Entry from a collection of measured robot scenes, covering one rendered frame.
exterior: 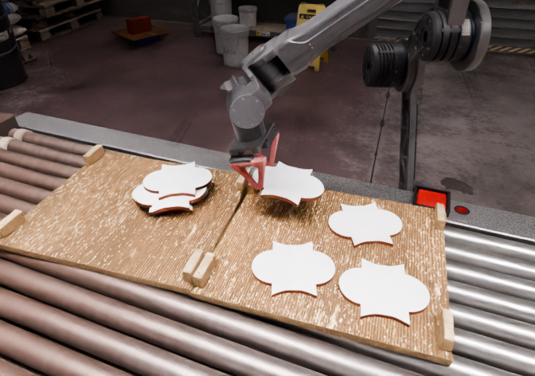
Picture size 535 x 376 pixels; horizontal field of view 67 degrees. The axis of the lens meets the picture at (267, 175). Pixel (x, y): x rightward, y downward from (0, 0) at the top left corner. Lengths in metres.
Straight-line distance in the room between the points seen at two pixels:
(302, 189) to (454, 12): 0.73
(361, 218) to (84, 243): 0.54
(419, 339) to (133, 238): 0.53
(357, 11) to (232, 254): 0.46
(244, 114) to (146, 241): 0.32
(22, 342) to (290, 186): 0.51
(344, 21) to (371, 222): 0.39
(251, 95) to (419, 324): 0.44
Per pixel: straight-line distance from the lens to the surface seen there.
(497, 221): 0.98
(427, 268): 0.79
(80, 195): 0.98
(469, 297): 0.80
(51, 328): 0.77
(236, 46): 4.32
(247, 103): 0.65
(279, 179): 0.81
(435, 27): 1.30
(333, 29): 0.68
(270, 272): 0.72
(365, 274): 0.73
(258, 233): 0.80
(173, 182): 0.88
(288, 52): 0.70
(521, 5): 5.41
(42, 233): 0.91
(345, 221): 0.83
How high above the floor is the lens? 1.48
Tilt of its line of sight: 35 degrees down
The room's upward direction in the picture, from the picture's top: straight up
